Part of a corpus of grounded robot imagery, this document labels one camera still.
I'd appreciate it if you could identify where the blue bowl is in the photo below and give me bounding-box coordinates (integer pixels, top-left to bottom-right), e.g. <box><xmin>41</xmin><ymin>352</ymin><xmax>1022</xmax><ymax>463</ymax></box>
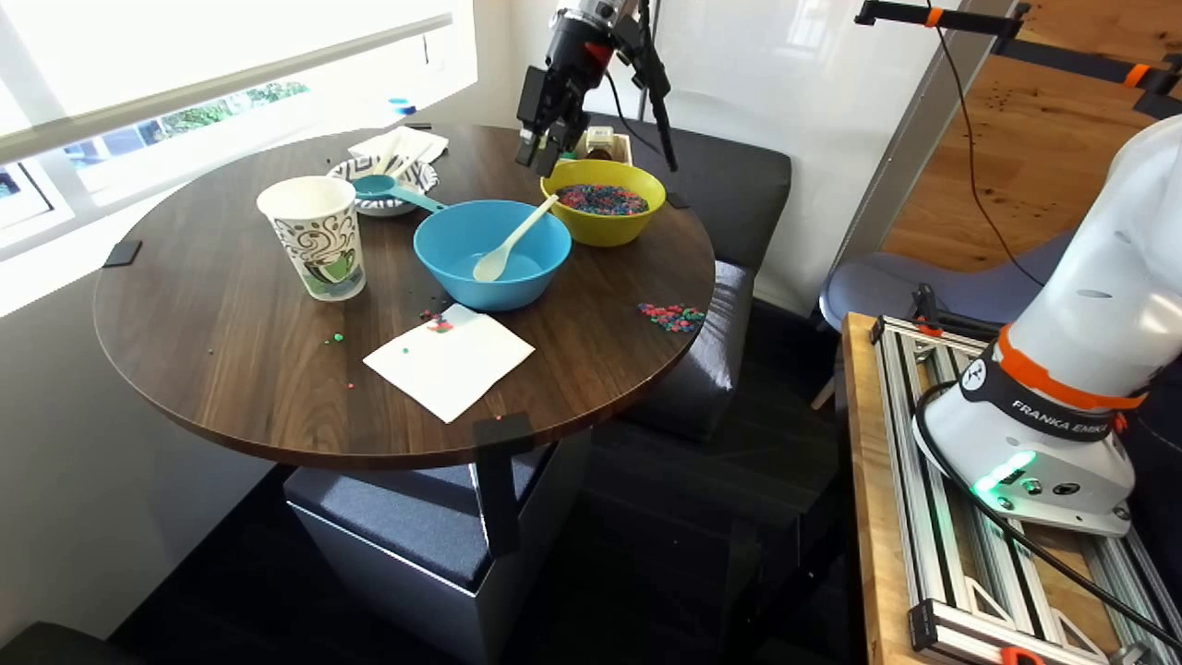
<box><xmin>410</xmin><ymin>196</ymin><xmax>575</xmax><ymax>314</ymax></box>

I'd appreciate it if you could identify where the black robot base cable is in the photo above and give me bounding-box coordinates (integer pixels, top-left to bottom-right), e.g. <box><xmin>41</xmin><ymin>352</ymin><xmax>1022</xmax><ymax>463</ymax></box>
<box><xmin>910</xmin><ymin>373</ymin><xmax>1182</xmax><ymax>658</ymax></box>

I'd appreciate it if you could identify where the black metal table frame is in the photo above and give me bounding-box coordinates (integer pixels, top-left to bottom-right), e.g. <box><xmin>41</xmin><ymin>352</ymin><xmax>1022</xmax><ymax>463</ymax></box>
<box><xmin>472</xmin><ymin>441</ymin><xmax>525</xmax><ymax>563</ymax></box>

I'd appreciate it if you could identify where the folded patterned napkin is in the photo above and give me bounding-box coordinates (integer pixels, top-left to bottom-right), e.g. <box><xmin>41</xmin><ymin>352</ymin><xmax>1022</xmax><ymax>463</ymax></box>
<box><xmin>347</xmin><ymin>122</ymin><xmax>453</xmax><ymax>178</ymax></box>

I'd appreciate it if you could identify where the dark upholstered armchair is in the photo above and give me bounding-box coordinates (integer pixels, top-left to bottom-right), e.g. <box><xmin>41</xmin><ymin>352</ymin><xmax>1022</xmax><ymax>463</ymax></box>
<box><xmin>559</xmin><ymin>106</ymin><xmax>793</xmax><ymax>446</ymax></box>

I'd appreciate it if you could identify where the teal plastic scoop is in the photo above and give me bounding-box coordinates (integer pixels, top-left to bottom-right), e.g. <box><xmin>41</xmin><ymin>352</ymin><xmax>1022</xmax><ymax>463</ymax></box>
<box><xmin>351</xmin><ymin>170</ymin><xmax>452</xmax><ymax>219</ymax></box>

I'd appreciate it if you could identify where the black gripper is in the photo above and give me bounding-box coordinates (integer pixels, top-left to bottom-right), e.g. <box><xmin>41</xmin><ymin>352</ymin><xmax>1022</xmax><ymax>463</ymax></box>
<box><xmin>512</xmin><ymin>4</ymin><xmax>619</xmax><ymax>178</ymax></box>

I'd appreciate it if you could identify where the black table edge bracket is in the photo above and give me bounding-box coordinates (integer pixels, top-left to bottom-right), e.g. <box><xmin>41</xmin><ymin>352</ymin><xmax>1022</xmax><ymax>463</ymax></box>
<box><xmin>472</xmin><ymin>415</ymin><xmax>536</xmax><ymax>451</ymax></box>
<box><xmin>100</xmin><ymin>238</ymin><xmax>149</xmax><ymax>271</ymax></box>

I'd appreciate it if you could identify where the small patterned bowl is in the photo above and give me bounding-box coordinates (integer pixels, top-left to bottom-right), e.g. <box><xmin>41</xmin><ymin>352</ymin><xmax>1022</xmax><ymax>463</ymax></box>
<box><xmin>326</xmin><ymin>150</ymin><xmax>445</xmax><ymax>223</ymax></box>

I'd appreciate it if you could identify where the white paper napkin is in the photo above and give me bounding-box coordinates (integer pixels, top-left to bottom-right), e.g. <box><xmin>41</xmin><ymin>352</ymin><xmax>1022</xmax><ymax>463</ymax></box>
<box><xmin>360</xmin><ymin>300</ymin><xmax>538</xmax><ymax>424</ymax></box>

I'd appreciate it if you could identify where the colourful beads filling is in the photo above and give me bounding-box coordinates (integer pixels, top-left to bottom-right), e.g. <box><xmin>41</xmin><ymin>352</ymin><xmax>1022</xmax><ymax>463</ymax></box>
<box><xmin>559</xmin><ymin>181</ymin><xmax>649</xmax><ymax>219</ymax></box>

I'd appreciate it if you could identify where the patterned paper cup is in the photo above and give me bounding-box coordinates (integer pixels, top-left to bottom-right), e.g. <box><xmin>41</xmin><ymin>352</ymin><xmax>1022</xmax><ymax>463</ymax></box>
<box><xmin>255</xmin><ymin>174</ymin><xmax>368</xmax><ymax>307</ymax></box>

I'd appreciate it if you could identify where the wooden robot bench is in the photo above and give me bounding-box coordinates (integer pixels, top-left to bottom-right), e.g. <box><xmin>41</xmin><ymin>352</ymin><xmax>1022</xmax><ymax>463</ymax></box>
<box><xmin>837</xmin><ymin>311</ymin><xmax>930</xmax><ymax>665</ymax></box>

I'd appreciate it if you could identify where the yellow bowl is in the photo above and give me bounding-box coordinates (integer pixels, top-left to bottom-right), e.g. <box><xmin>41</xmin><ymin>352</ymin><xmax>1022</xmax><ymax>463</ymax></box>
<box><xmin>536</xmin><ymin>159</ymin><xmax>669</xmax><ymax>251</ymax></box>

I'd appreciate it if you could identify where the black orange bench clamp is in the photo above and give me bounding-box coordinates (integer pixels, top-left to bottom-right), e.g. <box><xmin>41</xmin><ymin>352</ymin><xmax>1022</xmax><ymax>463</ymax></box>
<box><xmin>904</xmin><ymin>281</ymin><xmax>974</xmax><ymax>344</ymax></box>

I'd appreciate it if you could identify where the thin black tripod cable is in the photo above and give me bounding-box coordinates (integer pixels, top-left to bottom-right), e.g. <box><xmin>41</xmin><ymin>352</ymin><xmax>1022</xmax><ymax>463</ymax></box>
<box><xmin>933</xmin><ymin>21</ymin><xmax>1050</xmax><ymax>293</ymax></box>

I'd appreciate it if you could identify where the blue grey chair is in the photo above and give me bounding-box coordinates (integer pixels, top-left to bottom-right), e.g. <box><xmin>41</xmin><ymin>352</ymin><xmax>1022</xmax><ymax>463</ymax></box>
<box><xmin>815</xmin><ymin>238</ymin><xmax>1075</xmax><ymax>340</ymax></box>

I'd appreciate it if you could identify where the white plastic spoon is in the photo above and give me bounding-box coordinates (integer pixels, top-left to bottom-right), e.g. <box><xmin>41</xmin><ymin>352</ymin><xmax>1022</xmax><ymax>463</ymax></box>
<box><xmin>469</xmin><ymin>193</ymin><xmax>563</xmax><ymax>288</ymax></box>

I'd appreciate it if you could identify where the spilled colourful beads pile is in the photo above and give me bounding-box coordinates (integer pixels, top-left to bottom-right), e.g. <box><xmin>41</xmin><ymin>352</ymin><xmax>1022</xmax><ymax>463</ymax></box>
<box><xmin>634</xmin><ymin>294</ymin><xmax>711</xmax><ymax>340</ymax></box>

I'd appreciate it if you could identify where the black camera tripod arm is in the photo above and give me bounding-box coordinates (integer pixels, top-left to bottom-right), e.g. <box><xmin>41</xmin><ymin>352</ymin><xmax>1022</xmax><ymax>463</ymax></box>
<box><xmin>855</xmin><ymin>0</ymin><xmax>1182</xmax><ymax>122</ymax></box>

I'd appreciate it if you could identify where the aluminium profile robot mount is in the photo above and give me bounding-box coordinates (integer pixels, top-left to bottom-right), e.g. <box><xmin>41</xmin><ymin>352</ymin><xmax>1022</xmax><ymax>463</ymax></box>
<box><xmin>866</xmin><ymin>311</ymin><xmax>1182</xmax><ymax>665</ymax></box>

